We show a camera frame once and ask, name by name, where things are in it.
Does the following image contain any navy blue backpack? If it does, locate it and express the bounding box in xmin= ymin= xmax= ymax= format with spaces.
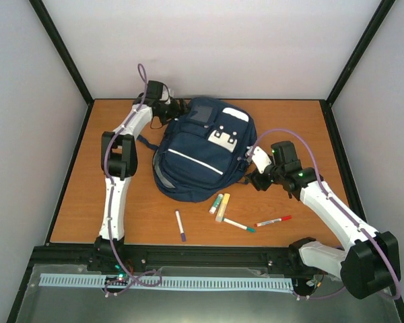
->
xmin=137 ymin=97 xmax=257 ymax=203

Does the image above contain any purple cap marker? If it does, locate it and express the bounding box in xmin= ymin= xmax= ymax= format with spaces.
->
xmin=175 ymin=210 xmax=187 ymax=242

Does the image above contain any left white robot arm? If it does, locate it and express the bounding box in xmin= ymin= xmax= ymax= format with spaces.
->
xmin=95 ymin=81 xmax=186 ymax=271

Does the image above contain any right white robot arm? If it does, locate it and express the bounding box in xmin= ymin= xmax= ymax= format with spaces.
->
xmin=246 ymin=141 xmax=401 ymax=299

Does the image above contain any red cap marker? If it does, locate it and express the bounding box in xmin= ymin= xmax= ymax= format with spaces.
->
xmin=255 ymin=215 xmax=292 ymax=227

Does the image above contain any green white glue stick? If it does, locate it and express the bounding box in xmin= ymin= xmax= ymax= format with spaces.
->
xmin=209 ymin=193 xmax=224 ymax=214

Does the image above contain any teal cap marker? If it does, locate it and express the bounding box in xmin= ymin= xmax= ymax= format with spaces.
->
xmin=223 ymin=218 xmax=255 ymax=233

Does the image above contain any yellow highlighter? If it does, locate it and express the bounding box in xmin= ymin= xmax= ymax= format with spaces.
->
xmin=215 ymin=193 xmax=230 ymax=222

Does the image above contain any small circuit board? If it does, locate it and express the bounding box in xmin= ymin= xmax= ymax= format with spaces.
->
xmin=114 ymin=264 xmax=134 ymax=281

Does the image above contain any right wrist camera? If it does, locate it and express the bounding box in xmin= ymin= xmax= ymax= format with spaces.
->
xmin=246 ymin=146 xmax=272 ymax=174

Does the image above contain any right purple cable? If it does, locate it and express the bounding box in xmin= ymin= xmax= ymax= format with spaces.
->
xmin=248 ymin=128 xmax=402 ymax=300

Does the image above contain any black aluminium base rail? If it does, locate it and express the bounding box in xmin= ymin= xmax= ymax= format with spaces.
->
xmin=29 ymin=244 xmax=341 ymax=277

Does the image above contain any left black frame post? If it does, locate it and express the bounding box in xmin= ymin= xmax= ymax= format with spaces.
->
xmin=29 ymin=0 xmax=94 ymax=106

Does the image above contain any black frame post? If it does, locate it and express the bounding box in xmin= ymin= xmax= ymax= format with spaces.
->
xmin=29 ymin=0 xmax=94 ymax=106
xmin=326 ymin=0 xmax=396 ymax=108

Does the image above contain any right black frame post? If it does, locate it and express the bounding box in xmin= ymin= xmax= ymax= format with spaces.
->
xmin=326 ymin=0 xmax=396 ymax=108

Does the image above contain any light blue cable duct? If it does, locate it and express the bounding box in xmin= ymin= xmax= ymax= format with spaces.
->
xmin=38 ymin=273 xmax=294 ymax=293

